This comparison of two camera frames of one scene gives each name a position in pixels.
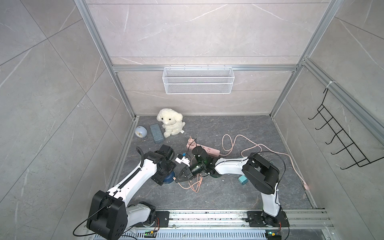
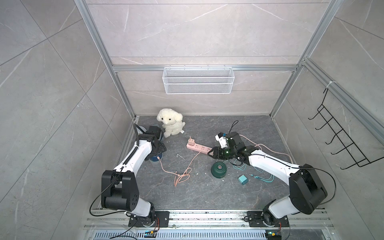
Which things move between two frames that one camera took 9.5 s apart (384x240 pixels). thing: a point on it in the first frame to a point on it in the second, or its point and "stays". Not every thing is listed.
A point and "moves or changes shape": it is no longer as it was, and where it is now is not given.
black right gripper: [188, 173] to [216, 153]
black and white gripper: [181, 159] to [222, 140]
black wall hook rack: [350, 146] stays
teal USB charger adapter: [243, 180] stays
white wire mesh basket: [198, 80] stays
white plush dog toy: [173, 123] stays
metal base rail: [193, 225] stays
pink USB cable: [195, 186] moves or changes shape
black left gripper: [159, 178] to [161, 147]
